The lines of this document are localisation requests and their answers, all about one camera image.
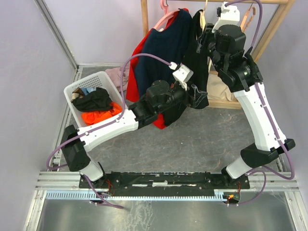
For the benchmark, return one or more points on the black t shirt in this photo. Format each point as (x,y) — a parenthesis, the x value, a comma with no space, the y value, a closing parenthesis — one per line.
(91,99)
(197,62)

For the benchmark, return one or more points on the red t shirt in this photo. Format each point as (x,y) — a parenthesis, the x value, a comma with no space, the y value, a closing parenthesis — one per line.
(132,84)

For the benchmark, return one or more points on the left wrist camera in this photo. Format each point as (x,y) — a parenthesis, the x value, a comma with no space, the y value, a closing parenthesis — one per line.
(181,73)

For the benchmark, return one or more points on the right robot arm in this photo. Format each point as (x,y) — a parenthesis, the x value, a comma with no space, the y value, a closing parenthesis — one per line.
(238,70)

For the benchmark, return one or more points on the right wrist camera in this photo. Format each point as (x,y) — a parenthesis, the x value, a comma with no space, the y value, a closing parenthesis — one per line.
(227,15)

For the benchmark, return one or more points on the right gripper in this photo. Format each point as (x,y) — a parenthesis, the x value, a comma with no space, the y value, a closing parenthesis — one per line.
(208,35)

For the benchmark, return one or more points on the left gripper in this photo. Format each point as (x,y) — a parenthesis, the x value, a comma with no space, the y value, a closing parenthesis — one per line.
(199,96)

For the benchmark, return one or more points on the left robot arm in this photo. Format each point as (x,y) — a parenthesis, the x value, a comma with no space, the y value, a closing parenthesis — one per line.
(158,98)

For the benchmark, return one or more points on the pink cloth on floor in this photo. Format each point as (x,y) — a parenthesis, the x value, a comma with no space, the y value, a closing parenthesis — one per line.
(115,74)

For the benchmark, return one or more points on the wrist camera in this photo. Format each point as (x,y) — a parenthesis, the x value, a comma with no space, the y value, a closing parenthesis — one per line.
(227,15)
(181,73)

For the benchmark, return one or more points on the navy blue t shirt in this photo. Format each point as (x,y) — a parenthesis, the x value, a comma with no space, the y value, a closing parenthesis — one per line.
(169,45)

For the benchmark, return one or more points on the beige cloth in rack base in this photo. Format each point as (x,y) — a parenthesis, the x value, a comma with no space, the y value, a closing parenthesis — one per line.
(219,91)

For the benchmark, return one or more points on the corner aluminium profile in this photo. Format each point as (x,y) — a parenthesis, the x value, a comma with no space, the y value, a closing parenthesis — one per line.
(41,4)

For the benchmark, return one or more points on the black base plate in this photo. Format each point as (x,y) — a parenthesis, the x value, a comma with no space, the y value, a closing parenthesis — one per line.
(161,184)

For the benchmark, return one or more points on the wooden clothes rack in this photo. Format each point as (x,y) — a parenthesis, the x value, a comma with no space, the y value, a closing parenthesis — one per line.
(272,27)

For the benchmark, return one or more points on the orange t shirt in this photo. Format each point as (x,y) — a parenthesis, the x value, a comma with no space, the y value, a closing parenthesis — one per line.
(98,115)

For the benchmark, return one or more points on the white plastic basket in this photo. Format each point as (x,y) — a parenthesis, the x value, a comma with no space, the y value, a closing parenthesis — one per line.
(99,79)

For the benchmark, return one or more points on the pink hanger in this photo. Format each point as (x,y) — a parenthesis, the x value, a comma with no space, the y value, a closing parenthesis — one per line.
(167,14)

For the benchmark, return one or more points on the cream hanger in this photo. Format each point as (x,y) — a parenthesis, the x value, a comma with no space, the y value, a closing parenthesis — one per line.
(202,20)

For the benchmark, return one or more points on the aluminium frame rail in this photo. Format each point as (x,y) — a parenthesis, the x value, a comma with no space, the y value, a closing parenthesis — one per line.
(68,200)

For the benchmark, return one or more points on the peach hanger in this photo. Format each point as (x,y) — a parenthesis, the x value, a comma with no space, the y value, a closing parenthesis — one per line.
(248,17)

